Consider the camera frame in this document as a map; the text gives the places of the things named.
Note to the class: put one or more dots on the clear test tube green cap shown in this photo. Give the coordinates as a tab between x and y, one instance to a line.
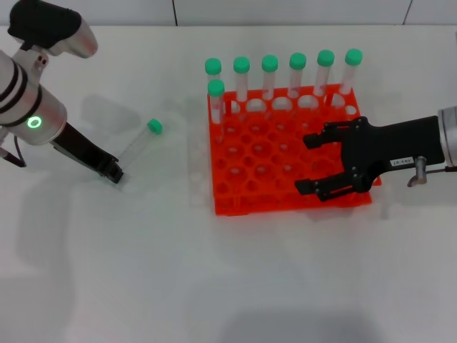
216	93
137	144
325	62
351	62
269	68
297	64
241	69
213	66

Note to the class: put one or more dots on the orange test tube rack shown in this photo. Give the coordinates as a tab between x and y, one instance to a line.
271	168

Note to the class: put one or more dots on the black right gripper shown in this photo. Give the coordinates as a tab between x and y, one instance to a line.
392	143

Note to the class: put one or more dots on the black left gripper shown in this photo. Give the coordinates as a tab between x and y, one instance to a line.
78	146

